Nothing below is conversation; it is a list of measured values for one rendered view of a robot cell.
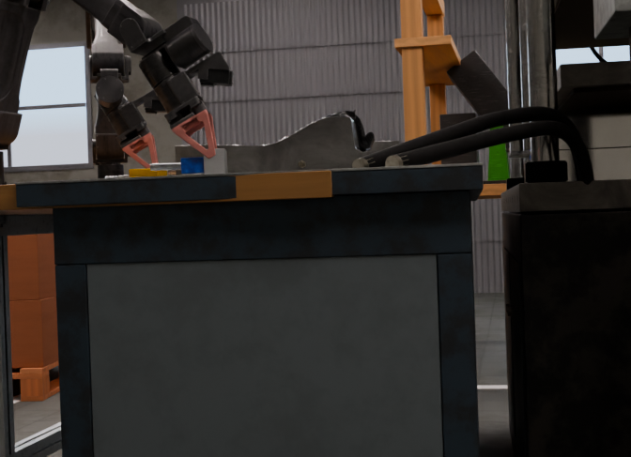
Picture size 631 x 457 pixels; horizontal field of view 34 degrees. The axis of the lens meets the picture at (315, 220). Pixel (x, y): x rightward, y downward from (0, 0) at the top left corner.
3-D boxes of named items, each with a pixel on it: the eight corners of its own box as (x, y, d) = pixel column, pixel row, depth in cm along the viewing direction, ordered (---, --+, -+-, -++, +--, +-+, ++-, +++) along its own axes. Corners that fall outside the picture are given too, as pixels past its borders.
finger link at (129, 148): (170, 163, 222) (147, 127, 221) (168, 161, 215) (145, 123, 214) (143, 180, 221) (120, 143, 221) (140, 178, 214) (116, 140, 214)
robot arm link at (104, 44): (130, 56, 216) (124, -8, 239) (85, 57, 214) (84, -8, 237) (130, 107, 223) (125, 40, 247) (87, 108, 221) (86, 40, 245)
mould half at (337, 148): (176, 189, 217) (174, 124, 216) (207, 190, 242) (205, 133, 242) (414, 178, 209) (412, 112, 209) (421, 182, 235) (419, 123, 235)
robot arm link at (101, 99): (133, 102, 210) (131, 44, 210) (90, 102, 208) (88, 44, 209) (132, 112, 221) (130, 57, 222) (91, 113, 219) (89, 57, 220)
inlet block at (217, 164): (148, 182, 176) (147, 150, 176) (153, 183, 181) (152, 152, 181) (225, 179, 176) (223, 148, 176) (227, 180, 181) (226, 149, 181)
